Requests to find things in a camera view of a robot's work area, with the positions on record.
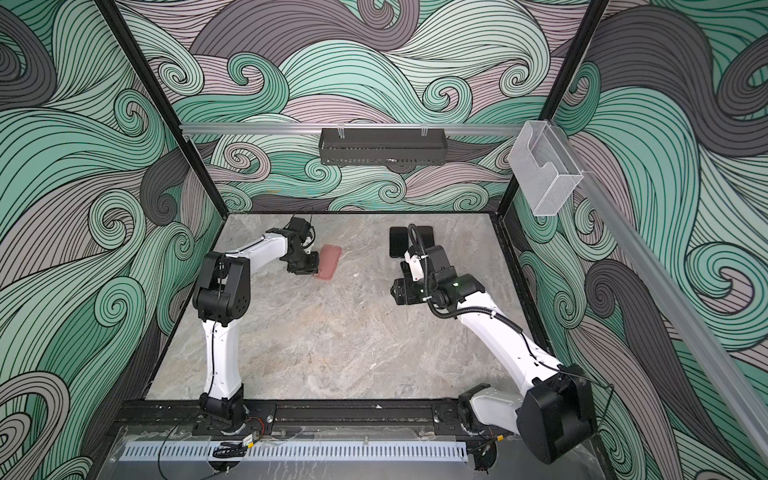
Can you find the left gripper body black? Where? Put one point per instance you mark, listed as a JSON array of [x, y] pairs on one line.
[[304, 263]]

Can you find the clear plastic wall holder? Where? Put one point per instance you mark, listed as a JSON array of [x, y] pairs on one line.
[[544, 164]]

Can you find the white slotted cable duct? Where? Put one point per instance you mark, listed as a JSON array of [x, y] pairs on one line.
[[420, 451]]

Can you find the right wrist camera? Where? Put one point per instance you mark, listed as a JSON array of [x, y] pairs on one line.
[[415, 266]]

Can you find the aluminium rail wall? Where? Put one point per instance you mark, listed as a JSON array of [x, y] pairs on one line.
[[610, 194], [277, 128]]

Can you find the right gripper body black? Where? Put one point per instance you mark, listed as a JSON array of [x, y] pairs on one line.
[[421, 291]]

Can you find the black wall tray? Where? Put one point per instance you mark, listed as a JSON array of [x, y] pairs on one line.
[[382, 146]]

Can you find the aluminium rail right wall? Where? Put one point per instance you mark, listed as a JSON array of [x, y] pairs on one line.
[[610, 194]]

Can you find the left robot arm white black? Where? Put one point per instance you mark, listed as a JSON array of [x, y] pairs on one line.
[[222, 296]]

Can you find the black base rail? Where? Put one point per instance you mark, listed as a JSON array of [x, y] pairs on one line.
[[440, 415]]

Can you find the black phone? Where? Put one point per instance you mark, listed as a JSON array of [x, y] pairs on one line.
[[427, 233], [397, 241]]

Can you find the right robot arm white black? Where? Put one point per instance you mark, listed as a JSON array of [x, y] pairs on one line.
[[553, 409]]

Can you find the aluminium rail back wall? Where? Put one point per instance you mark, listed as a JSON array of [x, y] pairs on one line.
[[277, 128]]

